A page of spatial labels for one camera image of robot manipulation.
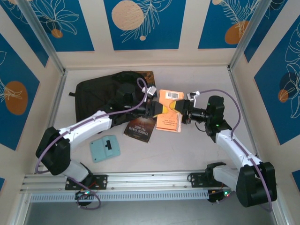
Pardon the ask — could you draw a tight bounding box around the orange paperback book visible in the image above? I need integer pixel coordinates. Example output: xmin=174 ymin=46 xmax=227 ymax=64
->
xmin=155 ymin=89 xmax=185 ymax=134

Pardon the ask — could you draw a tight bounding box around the dark Three Days book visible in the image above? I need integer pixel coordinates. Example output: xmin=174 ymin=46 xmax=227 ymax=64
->
xmin=123 ymin=116 xmax=157 ymax=143

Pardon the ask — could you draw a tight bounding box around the black fabric backpack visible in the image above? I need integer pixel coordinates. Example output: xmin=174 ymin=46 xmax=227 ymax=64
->
xmin=68 ymin=71 xmax=153 ymax=132

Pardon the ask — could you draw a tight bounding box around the light blue pencil case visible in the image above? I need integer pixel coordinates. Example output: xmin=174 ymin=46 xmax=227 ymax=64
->
xmin=90 ymin=135 xmax=121 ymax=164

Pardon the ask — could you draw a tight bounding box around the canyon photo cover book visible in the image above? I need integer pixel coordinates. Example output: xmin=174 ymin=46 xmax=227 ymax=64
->
xmin=135 ymin=70 xmax=157 ymax=91

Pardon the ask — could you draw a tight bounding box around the wide aluminium extrusion beam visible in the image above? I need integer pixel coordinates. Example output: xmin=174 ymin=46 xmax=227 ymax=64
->
xmin=20 ymin=169 xmax=275 ymax=194

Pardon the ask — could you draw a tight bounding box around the small circuit board green LED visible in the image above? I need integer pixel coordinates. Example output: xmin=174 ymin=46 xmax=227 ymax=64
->
xmin=74 ymin=189 xmax=96 ymax=200
xmin=208 ymin=188 xmax=235 ymax=204

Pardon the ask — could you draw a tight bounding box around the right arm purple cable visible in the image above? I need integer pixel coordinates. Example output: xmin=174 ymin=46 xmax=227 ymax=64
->
xmin=194 ymin=89 xmax=274 ymax=213

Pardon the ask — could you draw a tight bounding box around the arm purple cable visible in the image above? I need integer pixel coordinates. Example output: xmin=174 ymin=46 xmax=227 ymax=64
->
xmin=194 ymin=89 xmax=274 ymax=213
xmin=35 ymin=78 xmax=150 ymax=210

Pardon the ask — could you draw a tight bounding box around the aluminium table edge rail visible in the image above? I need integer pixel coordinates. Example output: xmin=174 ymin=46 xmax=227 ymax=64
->
xmin=35 ymin=69 xmax=69 ymax=174
xmin=228 ymin=67 xmax=263 ymax=169

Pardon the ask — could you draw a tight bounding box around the thin black cable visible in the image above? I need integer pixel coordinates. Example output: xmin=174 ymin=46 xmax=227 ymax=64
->
xmin=195 ymin=121 xmax=207 ymax=134

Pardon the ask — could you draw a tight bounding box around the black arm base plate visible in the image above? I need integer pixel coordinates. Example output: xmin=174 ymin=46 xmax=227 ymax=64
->
xmin=65 ymin=174 xmax=108 ymax=190
xmin=189 ymin=172 xmax=233 ymax=188

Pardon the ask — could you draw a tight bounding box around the aluminium frame post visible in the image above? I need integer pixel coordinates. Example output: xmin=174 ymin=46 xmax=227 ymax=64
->
xmin=17 ymin=0 xmax=66 ymax=74
xmin=228 ymin=0 xmax=289 ymax=71

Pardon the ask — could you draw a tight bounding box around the grey slotted cable duct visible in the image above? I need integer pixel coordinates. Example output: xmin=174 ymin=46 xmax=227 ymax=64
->
xmin=30 ymin=189 xmax=209 ymax=203

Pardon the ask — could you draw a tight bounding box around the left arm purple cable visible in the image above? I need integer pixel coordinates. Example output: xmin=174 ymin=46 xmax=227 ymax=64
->
xmin=35 ymin=78 xmax=150 ymax=210

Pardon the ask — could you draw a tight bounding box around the aluminium frame bar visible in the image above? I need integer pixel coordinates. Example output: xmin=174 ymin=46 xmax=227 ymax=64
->
xmin=11 ymin=192 xmax=32 ymax=225
xmin=267 ymin=201 xmax=293 ymax=225

